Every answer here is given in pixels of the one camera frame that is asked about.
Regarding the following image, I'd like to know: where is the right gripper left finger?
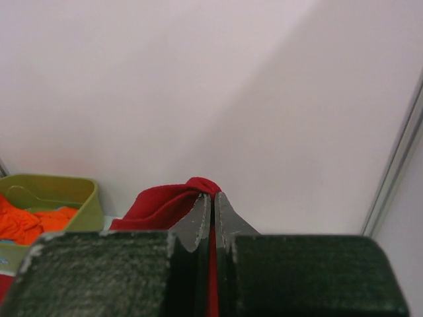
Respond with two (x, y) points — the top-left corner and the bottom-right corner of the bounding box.
(1, 194), (212, 316)

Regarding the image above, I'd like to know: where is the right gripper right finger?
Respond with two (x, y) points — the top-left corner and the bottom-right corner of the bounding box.
(214, 193), (408, 316)

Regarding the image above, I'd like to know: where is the dark red t shirt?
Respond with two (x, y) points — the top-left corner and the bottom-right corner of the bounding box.
(0, 176), (222, 317)

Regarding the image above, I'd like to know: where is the orange t shirt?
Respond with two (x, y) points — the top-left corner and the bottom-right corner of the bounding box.
(0, 193), (79, 246)

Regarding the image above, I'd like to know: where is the olive green plastic bin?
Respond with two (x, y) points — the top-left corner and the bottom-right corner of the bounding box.
(1, 174), (104, 272)

